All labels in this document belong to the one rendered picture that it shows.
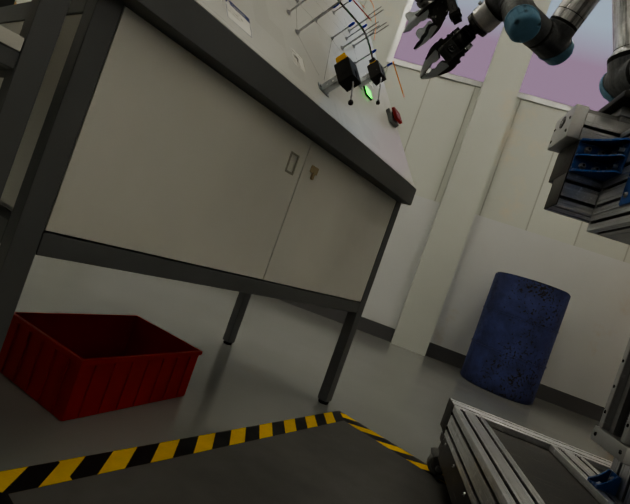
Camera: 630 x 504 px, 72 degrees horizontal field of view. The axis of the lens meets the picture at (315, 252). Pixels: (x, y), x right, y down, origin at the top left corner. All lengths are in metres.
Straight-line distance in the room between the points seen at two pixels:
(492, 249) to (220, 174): 3.29
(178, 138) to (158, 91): 0.09
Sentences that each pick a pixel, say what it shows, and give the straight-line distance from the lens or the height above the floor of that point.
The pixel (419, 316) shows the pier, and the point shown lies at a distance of 3.88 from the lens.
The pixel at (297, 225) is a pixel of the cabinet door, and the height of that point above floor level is 0.57.
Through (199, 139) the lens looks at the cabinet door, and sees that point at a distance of 0.96.
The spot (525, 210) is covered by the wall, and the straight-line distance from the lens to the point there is 4.17.
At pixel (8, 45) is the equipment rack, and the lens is 0.76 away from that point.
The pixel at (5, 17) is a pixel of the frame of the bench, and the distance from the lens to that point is 1.26.
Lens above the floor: 0.52
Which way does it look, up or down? level
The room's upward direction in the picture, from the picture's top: 20 degrees clockwise
